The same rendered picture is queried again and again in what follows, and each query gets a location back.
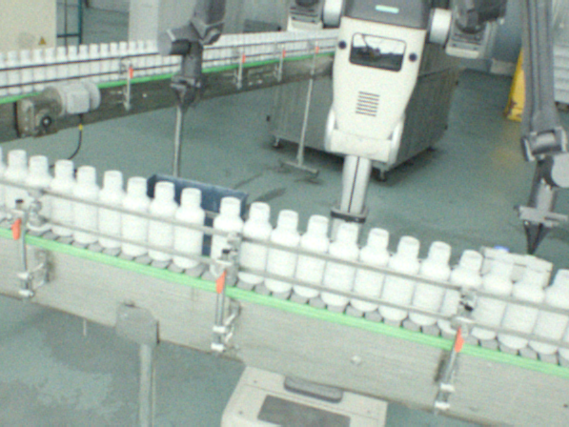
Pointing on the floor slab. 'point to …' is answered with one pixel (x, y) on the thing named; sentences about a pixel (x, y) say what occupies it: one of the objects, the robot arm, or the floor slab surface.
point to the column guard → (516, 93)
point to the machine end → (285, 112)
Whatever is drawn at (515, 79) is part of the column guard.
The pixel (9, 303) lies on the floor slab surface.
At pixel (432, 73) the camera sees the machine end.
